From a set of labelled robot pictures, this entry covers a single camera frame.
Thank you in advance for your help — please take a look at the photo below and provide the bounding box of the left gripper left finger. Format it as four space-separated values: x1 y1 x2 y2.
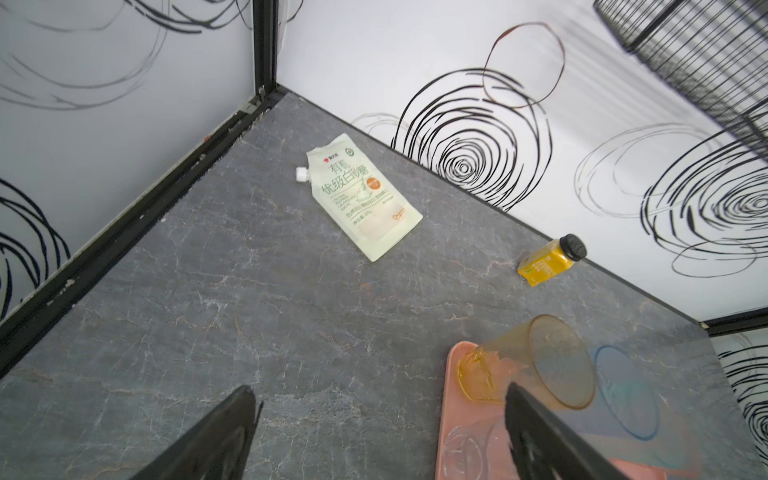
134 385 263 479

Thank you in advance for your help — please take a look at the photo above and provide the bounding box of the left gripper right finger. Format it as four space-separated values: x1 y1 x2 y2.
505 383 625 480

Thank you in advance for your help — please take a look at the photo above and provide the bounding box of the amber plastic cup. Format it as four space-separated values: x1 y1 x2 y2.
457 315 597 410

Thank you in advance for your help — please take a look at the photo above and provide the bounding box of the blue plastic cup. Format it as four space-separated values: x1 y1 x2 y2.
556 345 661 441

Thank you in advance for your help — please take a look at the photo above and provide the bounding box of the pink plastic tray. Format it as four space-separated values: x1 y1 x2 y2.
435 341 700 479

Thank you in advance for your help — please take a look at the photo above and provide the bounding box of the teal plastic cup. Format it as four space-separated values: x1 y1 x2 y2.
581 406 703 478

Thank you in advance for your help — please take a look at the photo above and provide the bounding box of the clear faceted glass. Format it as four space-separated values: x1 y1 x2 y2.
438 418 519 480

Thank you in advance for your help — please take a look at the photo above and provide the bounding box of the yellow spice jar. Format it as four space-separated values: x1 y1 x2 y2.
517 234 588 287

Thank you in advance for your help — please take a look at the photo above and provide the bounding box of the white sugar refill pouch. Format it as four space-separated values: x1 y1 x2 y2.
295 134 423 262

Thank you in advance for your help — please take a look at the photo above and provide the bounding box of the black wire basket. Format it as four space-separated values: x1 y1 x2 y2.
593 0 767 149

